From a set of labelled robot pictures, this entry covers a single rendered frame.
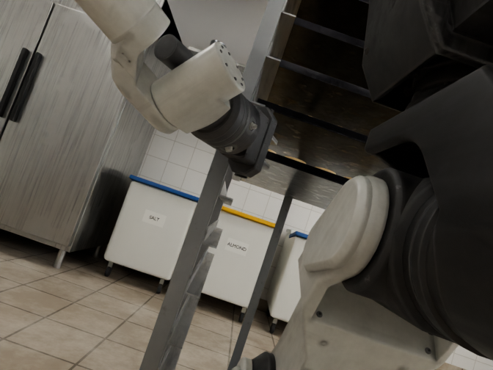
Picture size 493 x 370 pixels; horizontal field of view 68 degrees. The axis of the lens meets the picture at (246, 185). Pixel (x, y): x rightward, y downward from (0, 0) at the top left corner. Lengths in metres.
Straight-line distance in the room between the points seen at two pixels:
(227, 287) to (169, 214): 0.68
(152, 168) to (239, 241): 1.21
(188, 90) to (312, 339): 0.30
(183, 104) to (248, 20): 3.42
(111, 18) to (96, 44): 2.49
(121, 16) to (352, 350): 0.41
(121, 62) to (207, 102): 0.10
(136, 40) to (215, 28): 3.41
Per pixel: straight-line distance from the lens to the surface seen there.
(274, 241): 1.30
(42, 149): 2.84
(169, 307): 0.68
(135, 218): 2.82
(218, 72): 0.43
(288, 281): 2.78
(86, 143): 2.72
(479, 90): 0.26
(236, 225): 2.71
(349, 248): 0.29
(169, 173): 3.46
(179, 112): 0.46
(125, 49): 0.43
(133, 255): 2.84
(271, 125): 0.61
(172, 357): 0.89
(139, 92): 0.45
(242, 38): 3.77
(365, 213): 0.29
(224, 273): 2.75
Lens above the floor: 0.75
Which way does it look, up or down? 5 degrees up
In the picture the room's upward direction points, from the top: 19 degrees clockwise
